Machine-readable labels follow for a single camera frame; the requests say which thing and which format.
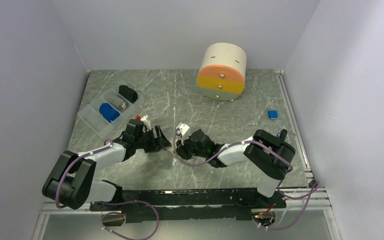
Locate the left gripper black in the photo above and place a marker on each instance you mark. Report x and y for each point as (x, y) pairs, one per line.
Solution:
(157, 143)

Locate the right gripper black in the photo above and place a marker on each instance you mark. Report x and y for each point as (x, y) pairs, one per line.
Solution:
(181, 149)

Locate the blue underwear white trim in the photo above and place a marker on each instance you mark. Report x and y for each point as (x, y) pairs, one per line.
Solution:
(108, 112)

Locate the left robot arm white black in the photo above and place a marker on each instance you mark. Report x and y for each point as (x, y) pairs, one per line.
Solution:
(71, 182)

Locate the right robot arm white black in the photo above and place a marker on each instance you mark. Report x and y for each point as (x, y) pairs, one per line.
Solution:
(270, 153)

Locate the black rolled sock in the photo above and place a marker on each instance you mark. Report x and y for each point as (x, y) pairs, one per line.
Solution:
(128, 93)

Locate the clear plastic compartment tray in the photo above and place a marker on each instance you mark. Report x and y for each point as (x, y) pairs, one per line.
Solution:
(91, 116)

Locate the round drawer cabinet orange yellow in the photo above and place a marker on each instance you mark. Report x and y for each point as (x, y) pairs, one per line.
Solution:
(222, 72)

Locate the small blue block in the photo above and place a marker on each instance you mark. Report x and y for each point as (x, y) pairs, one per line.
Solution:
(272, 114)

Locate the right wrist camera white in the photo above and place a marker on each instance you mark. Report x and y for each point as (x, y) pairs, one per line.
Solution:
(183, 130)

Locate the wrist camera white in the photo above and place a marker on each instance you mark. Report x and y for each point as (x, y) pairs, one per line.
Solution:
(146, 120)
(183, 130)

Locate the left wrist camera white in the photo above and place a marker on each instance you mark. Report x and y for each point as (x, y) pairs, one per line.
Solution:
(146, 120)

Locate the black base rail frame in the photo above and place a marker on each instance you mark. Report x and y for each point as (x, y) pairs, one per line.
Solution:
(190, 204)

